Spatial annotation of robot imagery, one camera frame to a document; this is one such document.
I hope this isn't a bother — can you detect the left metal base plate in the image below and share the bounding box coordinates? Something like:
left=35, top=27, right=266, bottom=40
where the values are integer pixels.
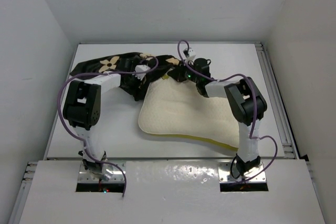
left=77, top=159, right=126, bottom=184

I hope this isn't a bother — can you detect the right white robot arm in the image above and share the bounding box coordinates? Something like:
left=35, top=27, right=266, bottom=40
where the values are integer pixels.
left=168, top=58, right=267, bottom=176

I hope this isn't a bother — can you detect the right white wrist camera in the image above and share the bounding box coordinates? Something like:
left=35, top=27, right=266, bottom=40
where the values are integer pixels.
left=183, top=48, right=196, bottom=58

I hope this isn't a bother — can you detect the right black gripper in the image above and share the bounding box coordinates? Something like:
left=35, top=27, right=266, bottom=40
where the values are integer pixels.
left=170, top=59, right=201, bottom=83

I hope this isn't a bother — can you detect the metal base plate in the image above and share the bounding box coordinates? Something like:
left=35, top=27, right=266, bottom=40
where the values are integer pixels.
left=77, top=159, right=126, bottom=184
left=217, top=160, right=268, bottom=183

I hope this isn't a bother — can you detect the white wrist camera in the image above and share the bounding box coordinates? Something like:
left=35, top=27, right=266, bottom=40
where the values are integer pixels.
left=183, top=48, right=196, bottom=58
left=135, top=65, right=151, bottom=75

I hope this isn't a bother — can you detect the cream foam pillow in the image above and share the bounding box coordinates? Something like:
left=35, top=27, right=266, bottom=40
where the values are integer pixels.
left=138, top=76, right=239, bottom=150

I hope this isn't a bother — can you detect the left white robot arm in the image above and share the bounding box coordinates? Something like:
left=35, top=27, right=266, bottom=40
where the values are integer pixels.
left=62, top=65, right=147, bottom=180

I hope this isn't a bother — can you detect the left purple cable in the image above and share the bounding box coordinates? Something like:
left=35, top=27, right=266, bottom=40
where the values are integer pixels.
left=57, top=56, right=159, bottom=198

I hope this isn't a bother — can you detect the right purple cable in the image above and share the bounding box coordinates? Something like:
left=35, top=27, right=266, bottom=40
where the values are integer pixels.
left=177, top=40, right=278, bottom=183

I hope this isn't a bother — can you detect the white front cover board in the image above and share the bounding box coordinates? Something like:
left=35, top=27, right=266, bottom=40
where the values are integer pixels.
left=20, top=159, right=324, bottom=223

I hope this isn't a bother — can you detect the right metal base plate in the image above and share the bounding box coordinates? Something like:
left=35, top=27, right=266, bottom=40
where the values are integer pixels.
left=217, top=160, right=268, bottom=183

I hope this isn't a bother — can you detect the purple cable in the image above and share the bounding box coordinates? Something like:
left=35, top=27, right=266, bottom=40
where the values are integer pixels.
left=57, top=56, right=159, bottom=198
left=177, top=40, right=278, bottom=183

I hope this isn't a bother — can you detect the black floral pillowcase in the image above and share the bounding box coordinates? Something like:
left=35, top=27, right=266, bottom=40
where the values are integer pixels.
left=70, top=52, right=180, bottom=101

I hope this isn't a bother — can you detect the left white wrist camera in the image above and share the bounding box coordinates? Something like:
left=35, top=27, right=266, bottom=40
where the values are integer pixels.
left=135, top=65, right=151, bottom=75

